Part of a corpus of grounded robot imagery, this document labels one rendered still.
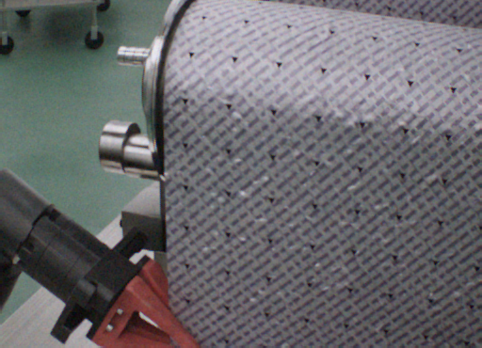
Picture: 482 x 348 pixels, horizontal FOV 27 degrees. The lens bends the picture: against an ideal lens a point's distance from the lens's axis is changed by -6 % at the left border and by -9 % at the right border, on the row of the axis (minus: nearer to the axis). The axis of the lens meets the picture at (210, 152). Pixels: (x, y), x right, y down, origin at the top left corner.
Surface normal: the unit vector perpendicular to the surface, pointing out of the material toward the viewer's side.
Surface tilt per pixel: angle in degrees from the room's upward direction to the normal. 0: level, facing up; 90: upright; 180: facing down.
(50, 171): 0
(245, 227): 90
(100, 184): 0
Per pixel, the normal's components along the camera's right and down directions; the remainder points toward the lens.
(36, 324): 0.00, -0.93
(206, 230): -0.36, 0.35
